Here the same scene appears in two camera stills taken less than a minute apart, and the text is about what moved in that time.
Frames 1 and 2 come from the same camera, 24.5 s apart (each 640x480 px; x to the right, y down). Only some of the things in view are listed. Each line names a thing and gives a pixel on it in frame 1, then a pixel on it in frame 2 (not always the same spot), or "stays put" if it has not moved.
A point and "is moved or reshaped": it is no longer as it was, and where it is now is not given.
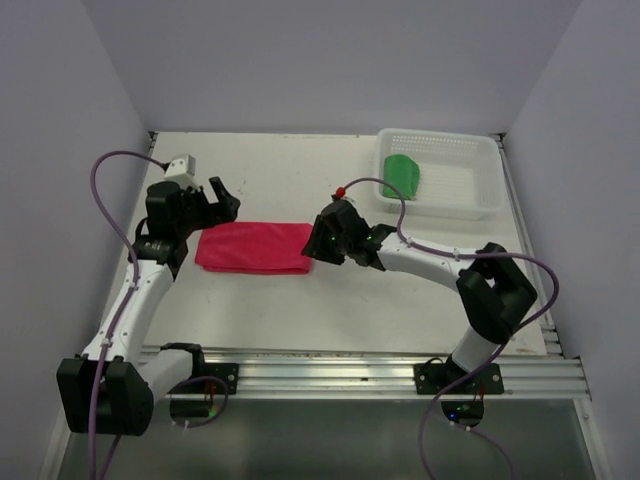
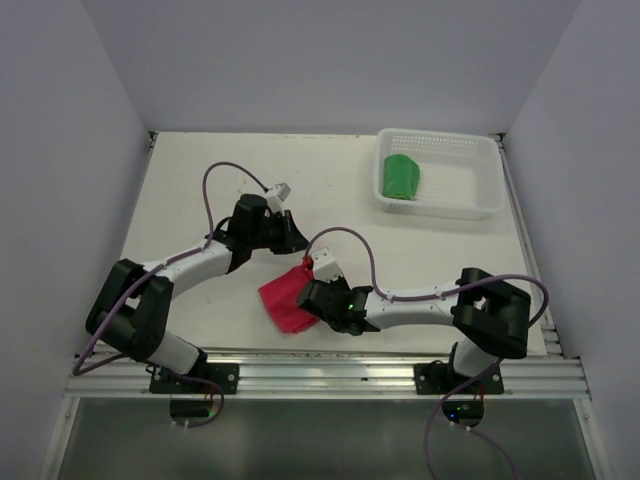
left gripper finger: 228,203 -> 294,238
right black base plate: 434,378 stays put
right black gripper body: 337,248 -> 339,284
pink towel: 256,247 is moved or reshaped
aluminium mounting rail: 293,373 stays put
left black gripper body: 191,203 -> 270,234
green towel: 403,172 stays put
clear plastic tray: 461,173 stays put
